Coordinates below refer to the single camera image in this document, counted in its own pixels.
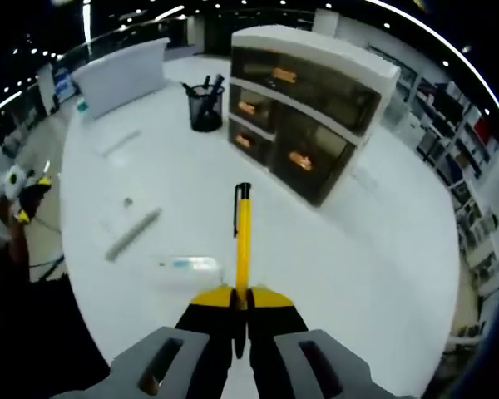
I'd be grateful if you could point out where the white plastic drawer cabinet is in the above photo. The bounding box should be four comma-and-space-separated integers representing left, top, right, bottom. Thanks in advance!
228, 25, 402, 208

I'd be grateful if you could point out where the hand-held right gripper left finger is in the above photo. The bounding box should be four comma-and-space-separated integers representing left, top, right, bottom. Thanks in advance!
60, 285, 238, 399

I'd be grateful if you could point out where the white box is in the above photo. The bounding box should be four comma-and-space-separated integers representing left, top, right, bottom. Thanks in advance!
148, 254, 226, 294

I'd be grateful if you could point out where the yellow pen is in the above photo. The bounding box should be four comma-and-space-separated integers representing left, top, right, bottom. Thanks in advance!
232, 182, 253, 359

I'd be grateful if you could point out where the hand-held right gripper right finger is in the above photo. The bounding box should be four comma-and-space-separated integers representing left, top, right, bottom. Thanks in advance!
245, 285, 413, 399

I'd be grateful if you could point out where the storage shelving unit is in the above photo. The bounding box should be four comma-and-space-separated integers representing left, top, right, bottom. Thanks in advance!
398, 70, 499, 292

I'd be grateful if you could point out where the white ring-bound sticky note pad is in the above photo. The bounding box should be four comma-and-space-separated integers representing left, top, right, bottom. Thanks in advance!
97, 195, 164, 264

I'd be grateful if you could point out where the person's left hand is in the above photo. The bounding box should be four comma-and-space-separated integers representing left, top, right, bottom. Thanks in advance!
0, 195, 20, 226

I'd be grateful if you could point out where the translucent white storage bin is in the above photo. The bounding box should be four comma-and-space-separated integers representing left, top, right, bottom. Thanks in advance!
72, 37, 171, 120

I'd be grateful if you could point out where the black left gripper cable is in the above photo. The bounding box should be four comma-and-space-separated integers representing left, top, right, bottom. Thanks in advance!
24, 215, 66, 272

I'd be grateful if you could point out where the black mesh pen holder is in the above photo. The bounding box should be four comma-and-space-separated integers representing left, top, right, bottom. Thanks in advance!
186, 82, 225, 133

